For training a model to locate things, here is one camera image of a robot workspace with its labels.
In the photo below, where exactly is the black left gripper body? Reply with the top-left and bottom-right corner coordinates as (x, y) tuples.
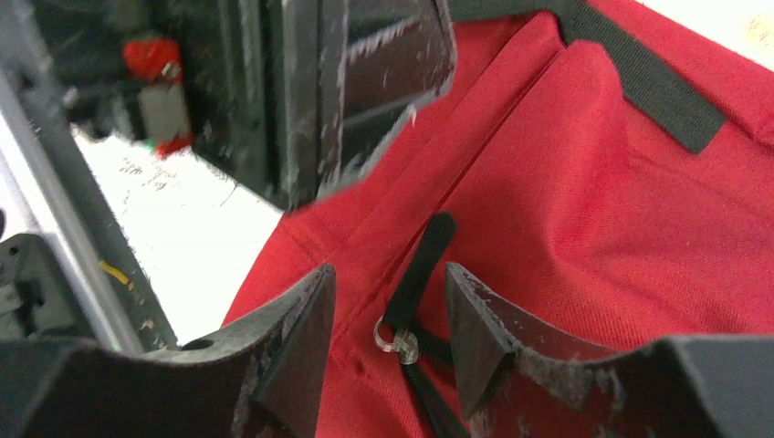
(30, 0), (291, 213)

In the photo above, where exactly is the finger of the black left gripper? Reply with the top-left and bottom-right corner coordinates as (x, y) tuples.
(280, 1), (457, 206)

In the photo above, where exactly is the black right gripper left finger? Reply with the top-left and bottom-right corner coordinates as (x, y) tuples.
(1, 265), (336, 437)

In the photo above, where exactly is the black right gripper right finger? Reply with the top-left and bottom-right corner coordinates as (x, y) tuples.
(445, 263), (773, 437)

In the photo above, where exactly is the red student backpack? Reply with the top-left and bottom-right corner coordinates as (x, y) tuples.
(226, 1), (773, 437)

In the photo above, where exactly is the floral table mat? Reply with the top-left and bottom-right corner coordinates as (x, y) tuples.
(1, 130), (281, 349)

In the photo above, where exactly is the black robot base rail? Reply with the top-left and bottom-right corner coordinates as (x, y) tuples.
(1, 1), (177, 353)

